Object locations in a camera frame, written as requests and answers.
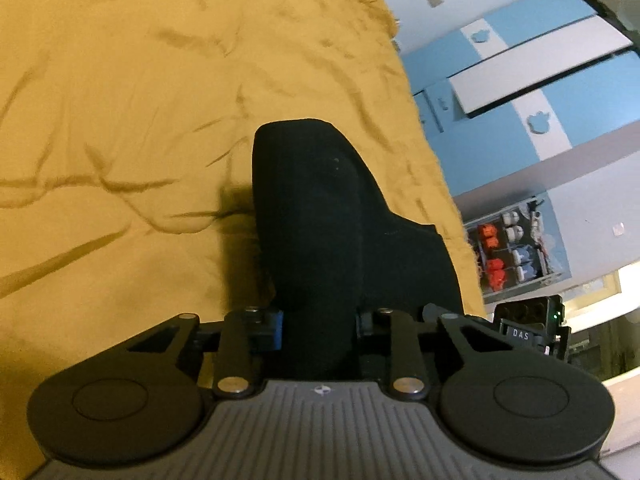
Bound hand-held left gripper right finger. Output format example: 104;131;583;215
355;306;507;398

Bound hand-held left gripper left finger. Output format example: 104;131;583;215
127;306;285;399

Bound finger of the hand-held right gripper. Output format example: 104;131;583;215
421;302;452;325

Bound black pants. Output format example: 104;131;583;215
251;118;466;381

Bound shelf rack with folded clothes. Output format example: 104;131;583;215
462;197;572;296

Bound blue and white wardrobe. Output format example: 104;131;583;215
399;0;640;197

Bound mustard yellow blanket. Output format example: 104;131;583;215
0;0;485;480

